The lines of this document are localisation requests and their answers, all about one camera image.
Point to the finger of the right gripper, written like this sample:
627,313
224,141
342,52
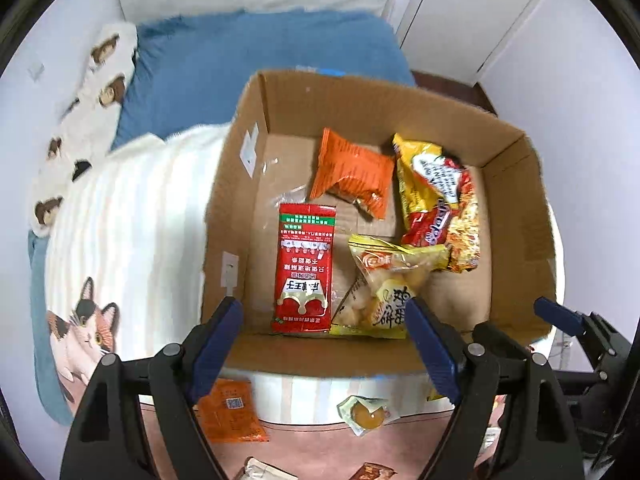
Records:
567,321

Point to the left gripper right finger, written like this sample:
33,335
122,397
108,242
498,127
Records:
440,348

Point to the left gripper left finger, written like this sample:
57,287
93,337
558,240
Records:
212,344

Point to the yellow pastry snack bag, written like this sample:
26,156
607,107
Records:
388,276

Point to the red sachet packet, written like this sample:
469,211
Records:
304,269

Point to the clear jelly cup packet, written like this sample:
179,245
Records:
364,415

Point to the yellow cheese noodle packet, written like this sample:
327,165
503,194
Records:
439,202

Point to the puffy orange snack packet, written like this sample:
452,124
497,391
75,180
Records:
353,173

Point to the white wafer packet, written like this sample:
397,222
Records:
257,470

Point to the pink striped cat blanket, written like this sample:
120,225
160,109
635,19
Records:
164,226

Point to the brown small snack packet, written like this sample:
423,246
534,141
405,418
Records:
372,471

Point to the bear print pillow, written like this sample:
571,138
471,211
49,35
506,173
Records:
87,129

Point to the white door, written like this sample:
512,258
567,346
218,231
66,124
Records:
453,39

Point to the wall switch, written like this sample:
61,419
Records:
36,71

